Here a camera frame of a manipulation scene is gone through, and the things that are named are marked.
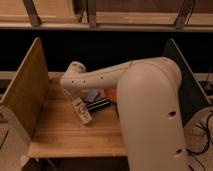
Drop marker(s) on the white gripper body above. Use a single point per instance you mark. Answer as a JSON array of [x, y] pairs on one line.
[[71, 95]]

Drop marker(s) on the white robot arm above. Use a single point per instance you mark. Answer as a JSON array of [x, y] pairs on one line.
[[148, 108]]

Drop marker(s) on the blue small object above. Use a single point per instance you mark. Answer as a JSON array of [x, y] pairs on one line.
[[91, 95]]

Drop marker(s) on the black rectangular box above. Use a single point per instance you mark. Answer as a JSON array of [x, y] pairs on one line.
[[98, 104]]

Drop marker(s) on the orange plate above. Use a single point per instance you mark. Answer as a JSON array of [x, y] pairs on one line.
[[111, 94]]

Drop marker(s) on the left wooden divider panel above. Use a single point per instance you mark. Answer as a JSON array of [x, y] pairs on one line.
[[23, 98]]

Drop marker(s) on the wooden shelf above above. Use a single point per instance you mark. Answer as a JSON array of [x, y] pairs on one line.
[[125, 15]]

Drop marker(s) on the right dark divider panel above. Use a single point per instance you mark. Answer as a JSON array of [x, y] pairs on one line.
[[194, 103]]

